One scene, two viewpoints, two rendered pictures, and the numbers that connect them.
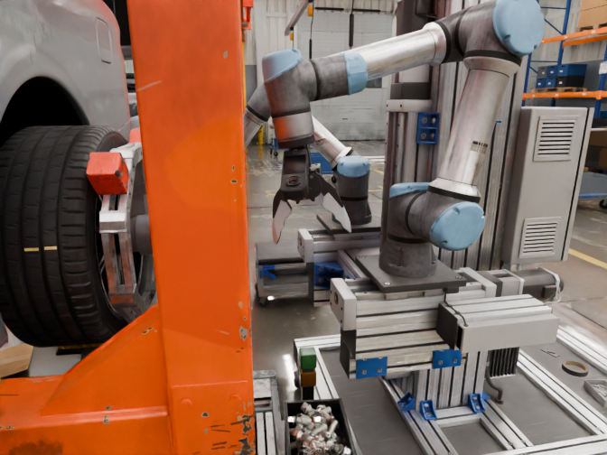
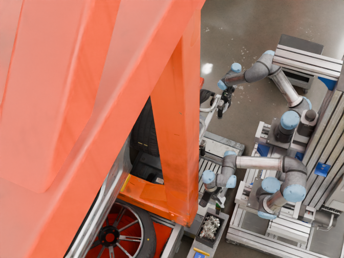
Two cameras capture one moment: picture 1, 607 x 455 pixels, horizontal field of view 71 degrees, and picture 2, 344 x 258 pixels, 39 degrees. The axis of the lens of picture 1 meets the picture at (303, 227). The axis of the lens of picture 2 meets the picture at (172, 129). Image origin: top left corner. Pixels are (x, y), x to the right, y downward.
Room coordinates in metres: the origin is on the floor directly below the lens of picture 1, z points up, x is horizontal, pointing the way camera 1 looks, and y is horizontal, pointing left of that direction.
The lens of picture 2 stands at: (-0.13, -0.44, 3.95)
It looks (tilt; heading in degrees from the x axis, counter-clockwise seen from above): 62 degrees down; 36
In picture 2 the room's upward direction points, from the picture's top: 5 degrees counter-clockwise
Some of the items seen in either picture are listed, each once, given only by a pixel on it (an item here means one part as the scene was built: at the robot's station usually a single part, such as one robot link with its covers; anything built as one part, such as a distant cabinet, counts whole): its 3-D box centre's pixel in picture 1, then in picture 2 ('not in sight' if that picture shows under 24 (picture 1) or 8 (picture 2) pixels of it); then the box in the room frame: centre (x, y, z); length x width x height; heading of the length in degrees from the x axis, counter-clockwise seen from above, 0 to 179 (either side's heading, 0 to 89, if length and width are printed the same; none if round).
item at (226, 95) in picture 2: not in sight; (227, 93); (1.63, 0.32, 0.86); 0.12 x 0.08 x 0.09; 7
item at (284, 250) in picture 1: (287, 273); (294, 64); (2.61, 0.10, 0.17); 0.43 x 0.36 x 0.34; 99
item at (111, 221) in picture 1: (141, 232); not in sight; (1.29, 0.51, 0.85); 0.54 x 0.07 x 0.54; 8
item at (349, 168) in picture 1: (353, 175); (289, 121); (1.57, -0.18, 0.98); 0.13 x 0.12 x 0.14; 171
